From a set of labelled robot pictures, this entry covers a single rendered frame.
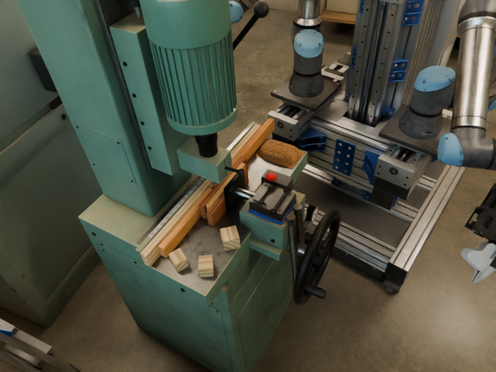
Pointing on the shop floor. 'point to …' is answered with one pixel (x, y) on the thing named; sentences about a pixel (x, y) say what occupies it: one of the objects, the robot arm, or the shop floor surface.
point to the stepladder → (27, 350)
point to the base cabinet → (200, 344)
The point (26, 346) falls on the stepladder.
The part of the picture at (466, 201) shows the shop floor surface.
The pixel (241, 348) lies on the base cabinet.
